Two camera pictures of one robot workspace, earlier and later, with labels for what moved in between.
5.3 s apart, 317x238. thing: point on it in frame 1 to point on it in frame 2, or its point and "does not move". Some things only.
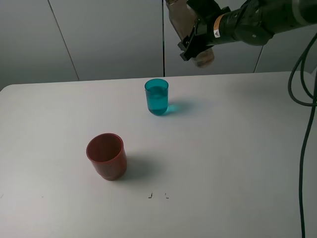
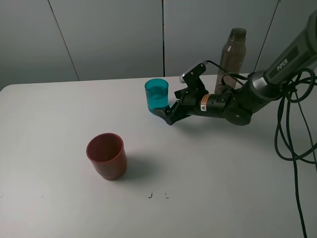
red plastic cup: x=107 y=152 does not move
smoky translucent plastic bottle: x=182 y=21 to x=233 y=57
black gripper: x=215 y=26 to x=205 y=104
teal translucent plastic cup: x=157 y=95 does not move
